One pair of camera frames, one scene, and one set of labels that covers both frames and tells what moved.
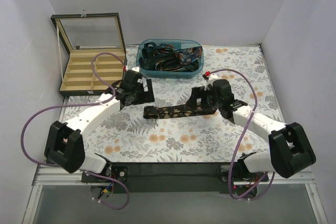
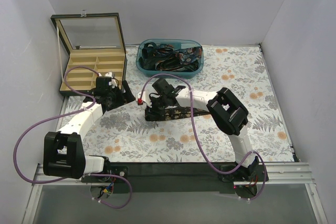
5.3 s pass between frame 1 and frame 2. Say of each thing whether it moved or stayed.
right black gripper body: moved
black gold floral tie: stayed
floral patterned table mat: stayed
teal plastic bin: stayed
